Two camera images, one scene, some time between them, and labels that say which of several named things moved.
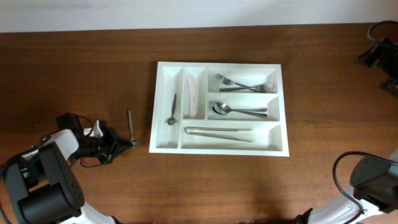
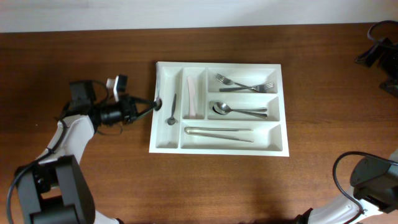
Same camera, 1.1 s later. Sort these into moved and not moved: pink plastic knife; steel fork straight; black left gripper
Moved: black left gripper
Not moved: steel fork straight; pink plastic knife
